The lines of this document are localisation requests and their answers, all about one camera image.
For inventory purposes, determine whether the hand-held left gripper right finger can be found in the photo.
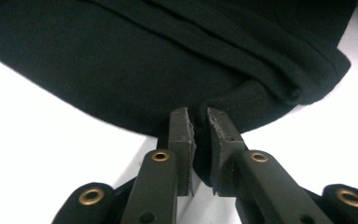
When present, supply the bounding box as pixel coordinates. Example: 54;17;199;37
206;106;247;198

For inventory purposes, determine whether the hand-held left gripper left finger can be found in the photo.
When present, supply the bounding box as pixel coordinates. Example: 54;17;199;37
167;106;198;197

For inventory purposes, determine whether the black tank top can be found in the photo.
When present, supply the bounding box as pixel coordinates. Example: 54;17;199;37
0;0;357;188

